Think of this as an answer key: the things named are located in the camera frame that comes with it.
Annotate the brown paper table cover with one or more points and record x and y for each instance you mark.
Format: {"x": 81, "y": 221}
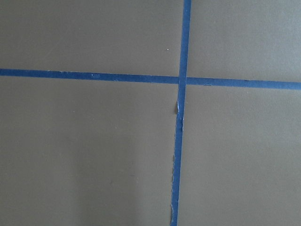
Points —
{"x": 150, "y": 112}

